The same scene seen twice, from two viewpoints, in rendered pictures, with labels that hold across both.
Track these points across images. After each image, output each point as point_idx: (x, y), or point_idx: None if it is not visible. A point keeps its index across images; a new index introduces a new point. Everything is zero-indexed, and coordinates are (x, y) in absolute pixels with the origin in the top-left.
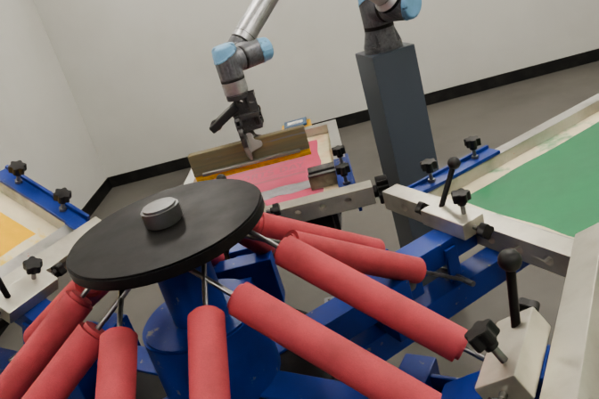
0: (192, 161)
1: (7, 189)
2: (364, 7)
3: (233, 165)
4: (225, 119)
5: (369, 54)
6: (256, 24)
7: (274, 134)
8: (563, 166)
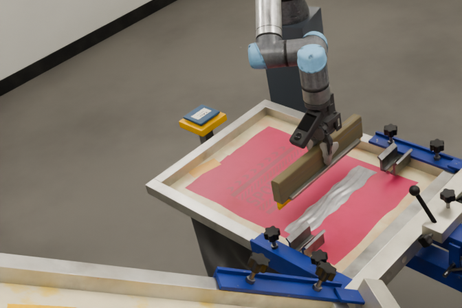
0: (282, 187)
1: (243, 295)
2: None
3: (313, 177)
4: (314, 130)
5: (287, 25)
6: (281, 17)
7: (342, 132)
8: None
